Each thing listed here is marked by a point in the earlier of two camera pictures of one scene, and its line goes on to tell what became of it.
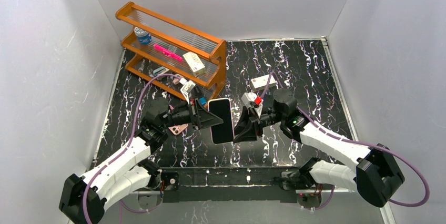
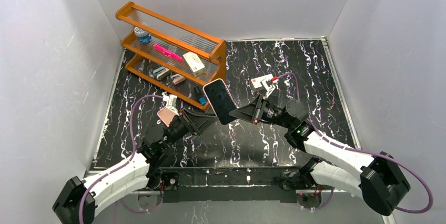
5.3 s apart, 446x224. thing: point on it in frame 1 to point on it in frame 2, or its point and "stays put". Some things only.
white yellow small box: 197,67 stays put
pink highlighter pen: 168,52 stays put
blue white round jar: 143,37 stays put
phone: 222,108 to 221,99
